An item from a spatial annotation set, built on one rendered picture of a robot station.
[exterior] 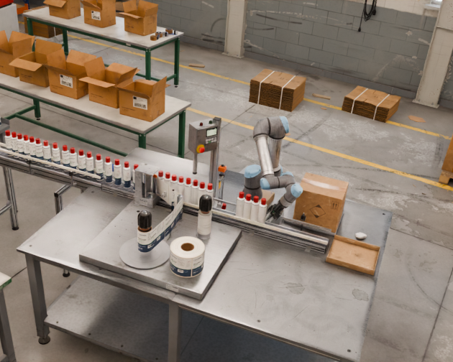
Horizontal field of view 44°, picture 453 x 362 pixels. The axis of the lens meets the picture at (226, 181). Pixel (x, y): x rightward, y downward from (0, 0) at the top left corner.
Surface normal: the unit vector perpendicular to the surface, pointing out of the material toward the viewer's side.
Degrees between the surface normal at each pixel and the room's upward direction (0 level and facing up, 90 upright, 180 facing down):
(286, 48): 90
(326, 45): 90
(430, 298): 0
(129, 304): 0
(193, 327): 0
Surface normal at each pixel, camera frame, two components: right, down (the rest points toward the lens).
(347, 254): 0.07, -0.85
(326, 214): -0.35, 0.47
